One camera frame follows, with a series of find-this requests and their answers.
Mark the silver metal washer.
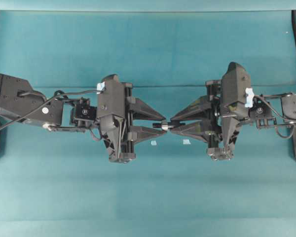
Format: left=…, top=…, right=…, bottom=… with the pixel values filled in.
left=161, top=121, right=168, bottom=131

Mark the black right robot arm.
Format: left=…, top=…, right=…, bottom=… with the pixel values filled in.
left=169, top=62, right=296, bottom=160

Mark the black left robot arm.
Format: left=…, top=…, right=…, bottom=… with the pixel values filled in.
left=0, top=74, right=165, bottom=163

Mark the black metal shaft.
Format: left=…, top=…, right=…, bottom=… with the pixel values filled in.
left=152, top=121, right=185, bottom=129

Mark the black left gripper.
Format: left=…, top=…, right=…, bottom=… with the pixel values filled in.
left=96, top=75, right=167, bottom=163

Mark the blue tape marker right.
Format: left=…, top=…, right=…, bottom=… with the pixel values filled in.
left=183, top=139, right=190, bottom=145

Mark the teal table mat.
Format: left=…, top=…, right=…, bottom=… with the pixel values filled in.
left=0, top=11, right=296, bottom=237

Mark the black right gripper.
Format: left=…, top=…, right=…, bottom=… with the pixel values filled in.
left=170, top=62, right=253, bottom=161

